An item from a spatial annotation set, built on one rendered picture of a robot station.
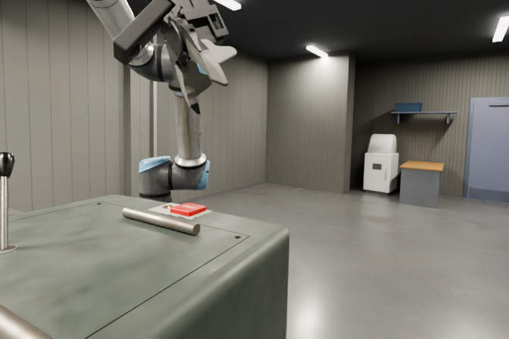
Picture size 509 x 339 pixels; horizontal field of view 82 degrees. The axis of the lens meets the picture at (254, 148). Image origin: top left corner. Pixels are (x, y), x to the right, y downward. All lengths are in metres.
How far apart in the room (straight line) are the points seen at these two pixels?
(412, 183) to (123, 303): 6.27
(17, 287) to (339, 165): 6.52
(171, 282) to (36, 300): 0.15
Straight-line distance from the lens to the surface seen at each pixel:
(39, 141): 4.34
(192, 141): 1.06
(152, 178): 1.15
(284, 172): 7.38
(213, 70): 0.42
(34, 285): 0.49
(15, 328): 0.37
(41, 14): 4.53
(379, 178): 7.15
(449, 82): 7.98
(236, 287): 0.46
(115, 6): 0.77
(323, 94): 6.93
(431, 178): 6.46
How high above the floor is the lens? 1.46
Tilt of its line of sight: 4 degrees down
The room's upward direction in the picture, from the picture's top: 1 degrees clockwise
